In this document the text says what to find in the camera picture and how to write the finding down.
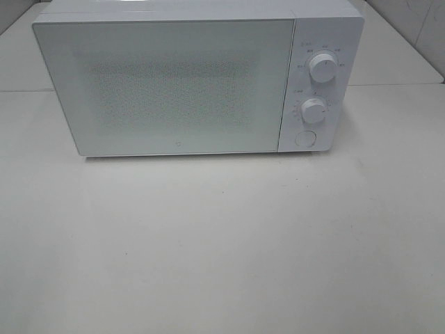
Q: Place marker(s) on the white microwave door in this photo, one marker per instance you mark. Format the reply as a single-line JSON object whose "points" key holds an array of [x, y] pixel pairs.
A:
{"points": [[156, 88]]}

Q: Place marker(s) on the round white door button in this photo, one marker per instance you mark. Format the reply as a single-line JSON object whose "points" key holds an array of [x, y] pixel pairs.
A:
{"points": [[306, 139]]}

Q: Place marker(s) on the white upper power knob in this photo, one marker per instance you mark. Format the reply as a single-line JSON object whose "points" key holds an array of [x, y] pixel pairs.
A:
{"points": [[323, 66]]}

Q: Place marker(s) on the white microwave oven body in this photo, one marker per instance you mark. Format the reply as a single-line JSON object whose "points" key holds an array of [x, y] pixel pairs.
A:
{"points": [[335, 26]]}

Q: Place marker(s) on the white timer knob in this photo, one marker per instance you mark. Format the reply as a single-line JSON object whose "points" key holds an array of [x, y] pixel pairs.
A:
{"points": [[313, 110]]}

